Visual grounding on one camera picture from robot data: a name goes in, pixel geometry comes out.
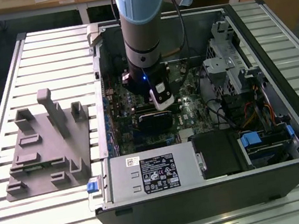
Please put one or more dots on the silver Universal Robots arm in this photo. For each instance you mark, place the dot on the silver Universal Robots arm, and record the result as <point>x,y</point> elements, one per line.
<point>141,44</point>

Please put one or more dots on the black graphics card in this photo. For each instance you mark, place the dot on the black graphics card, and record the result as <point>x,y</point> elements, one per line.
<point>155,122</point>

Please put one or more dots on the green motherboard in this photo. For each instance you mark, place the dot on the green motherboard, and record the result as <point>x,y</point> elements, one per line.
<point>195,108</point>

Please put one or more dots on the silver chipset heatsink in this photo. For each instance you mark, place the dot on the silver chipset heatsink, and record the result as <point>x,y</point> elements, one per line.
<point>186,134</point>

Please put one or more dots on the silver metal drive cage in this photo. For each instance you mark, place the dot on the silver metal drive cage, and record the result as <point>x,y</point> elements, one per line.
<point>217,69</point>

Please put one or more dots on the silver power supply box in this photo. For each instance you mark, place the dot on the silver power supply box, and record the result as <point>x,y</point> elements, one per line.
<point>120,177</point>

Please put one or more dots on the black plastic shroud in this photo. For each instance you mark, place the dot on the black plastic shroud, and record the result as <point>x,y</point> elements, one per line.
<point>216,152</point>

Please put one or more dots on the grey plastic parts rack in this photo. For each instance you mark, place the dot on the grey plastic parts rack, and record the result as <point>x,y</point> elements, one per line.
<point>55,150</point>

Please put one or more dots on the blue case latch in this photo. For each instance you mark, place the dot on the blue case latch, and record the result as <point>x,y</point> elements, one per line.
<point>92,184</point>

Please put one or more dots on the blue disk carrier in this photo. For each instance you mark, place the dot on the blue disk carrier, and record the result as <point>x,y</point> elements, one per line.
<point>250,139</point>

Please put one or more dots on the black open PC case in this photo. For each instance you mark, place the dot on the black open PC case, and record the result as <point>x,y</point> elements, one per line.
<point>199,204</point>

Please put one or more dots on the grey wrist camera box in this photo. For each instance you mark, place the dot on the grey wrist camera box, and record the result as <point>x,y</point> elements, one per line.
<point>125,78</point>

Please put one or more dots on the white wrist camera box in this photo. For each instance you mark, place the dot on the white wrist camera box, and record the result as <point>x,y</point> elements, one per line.
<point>161,98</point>

